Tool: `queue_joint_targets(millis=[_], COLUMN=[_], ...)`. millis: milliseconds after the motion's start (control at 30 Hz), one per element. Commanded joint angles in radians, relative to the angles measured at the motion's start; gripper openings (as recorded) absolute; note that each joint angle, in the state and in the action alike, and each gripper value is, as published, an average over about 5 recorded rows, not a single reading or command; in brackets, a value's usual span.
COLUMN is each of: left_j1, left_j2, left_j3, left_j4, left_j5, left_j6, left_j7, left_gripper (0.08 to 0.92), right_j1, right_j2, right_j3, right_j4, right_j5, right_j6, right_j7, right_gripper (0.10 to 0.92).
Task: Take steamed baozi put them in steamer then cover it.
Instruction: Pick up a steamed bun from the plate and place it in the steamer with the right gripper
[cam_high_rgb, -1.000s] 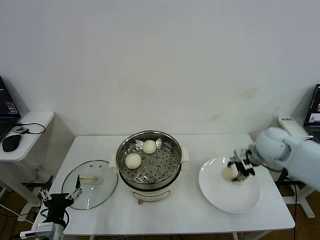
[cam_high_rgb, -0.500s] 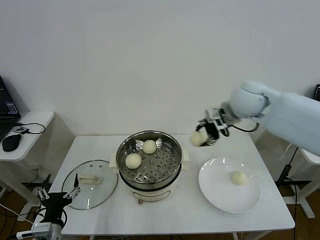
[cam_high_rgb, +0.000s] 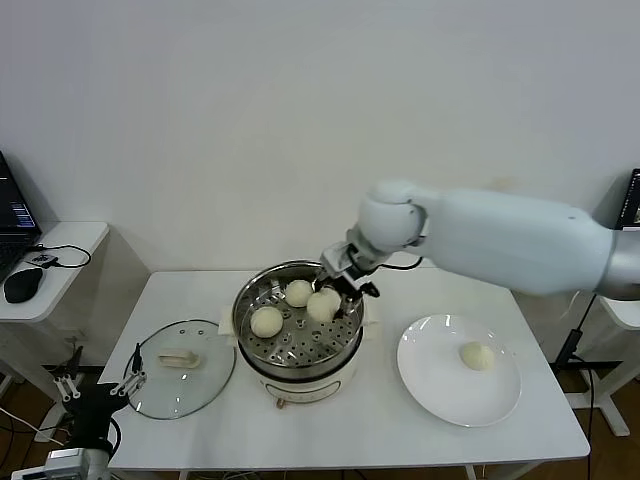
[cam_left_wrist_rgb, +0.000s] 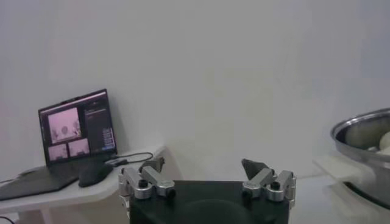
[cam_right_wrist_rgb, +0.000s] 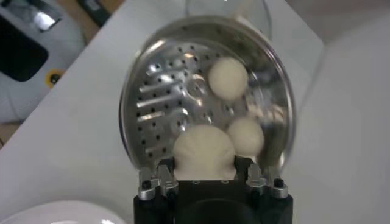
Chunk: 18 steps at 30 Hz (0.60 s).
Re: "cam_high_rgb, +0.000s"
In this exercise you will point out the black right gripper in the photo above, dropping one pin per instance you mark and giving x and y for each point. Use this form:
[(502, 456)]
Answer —
[(357, 280)]

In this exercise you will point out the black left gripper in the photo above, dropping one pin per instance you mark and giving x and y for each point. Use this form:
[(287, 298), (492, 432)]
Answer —
[(92, 410)]

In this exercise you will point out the white steamed baozi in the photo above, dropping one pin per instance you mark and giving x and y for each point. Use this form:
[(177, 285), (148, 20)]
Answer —
[(477, 356), (322, 305), (266, 322), (298, 293)]

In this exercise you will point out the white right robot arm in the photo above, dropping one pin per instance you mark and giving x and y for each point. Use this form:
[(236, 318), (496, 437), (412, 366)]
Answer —
[(500, 240)]

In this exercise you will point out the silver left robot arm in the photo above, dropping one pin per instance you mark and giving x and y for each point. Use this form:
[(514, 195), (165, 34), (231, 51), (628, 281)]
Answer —
[(97, 465)]

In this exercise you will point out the stainless steel steamer basket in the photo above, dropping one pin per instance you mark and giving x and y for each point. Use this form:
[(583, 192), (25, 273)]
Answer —
[(310, 350)]

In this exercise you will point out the cream electric cooker base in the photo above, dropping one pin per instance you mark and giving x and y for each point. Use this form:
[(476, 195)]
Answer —
[(300, 390)]

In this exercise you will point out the black computer mouse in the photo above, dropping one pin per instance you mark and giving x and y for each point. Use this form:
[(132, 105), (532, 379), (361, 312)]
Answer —
[(22, 285)]

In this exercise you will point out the white side table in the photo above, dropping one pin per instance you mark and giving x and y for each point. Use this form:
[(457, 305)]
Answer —
[(70, 250), (625, 312)]

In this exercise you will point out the small black usb hub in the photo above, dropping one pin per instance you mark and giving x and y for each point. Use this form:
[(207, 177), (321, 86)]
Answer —
[(41, 260)]

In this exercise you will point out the white round plate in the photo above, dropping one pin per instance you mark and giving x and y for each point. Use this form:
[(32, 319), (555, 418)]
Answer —
[(450, 390)]

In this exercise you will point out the black laptop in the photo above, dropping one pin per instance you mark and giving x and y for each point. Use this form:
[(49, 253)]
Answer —
[(12, 245), (630, 200)]

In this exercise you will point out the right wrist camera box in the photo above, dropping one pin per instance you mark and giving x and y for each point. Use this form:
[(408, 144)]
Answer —
[(340, 262)]

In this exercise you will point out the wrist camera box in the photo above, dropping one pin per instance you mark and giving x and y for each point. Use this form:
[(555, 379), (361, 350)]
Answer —
[(340, 262), (65, 465)]

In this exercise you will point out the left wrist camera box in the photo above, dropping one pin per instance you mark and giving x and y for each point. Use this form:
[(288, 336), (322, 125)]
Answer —
[(65, 465)]

